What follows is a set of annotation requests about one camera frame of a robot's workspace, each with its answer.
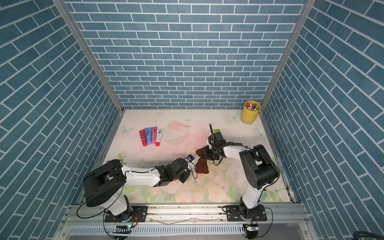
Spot brown cloth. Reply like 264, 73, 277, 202
195, 148, 209, 174

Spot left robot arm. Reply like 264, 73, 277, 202
83, 155, 194, 216

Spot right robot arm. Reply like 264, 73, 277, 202
203, 132, 280, 211

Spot white pink-cap toothpaste tube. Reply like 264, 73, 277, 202
155, 127, 164, 147

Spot magenta toothpaste tube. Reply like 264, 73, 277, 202
151, 127, 158, 144

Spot blue toothpaste tube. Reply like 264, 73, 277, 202
145, 128, 152, 145

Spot red toothpaste tube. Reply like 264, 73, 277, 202
139, 129, 148, 147

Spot yellow cup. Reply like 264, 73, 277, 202
241, 100, 261, 125

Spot pens in cup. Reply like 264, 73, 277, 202
245, 102, 258, 111

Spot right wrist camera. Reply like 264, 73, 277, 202
208, 124, 215, 147

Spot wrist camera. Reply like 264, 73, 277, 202
187, 155, 195, 163
208, 124, 215, 147

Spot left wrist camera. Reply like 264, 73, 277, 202
187, 155, 195, 163

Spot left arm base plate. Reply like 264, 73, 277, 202
104, 206, 148, 223

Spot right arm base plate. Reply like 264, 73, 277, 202
222, 205, 267, 222

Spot aluminium front rail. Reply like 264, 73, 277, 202
60, 203, 310, 227

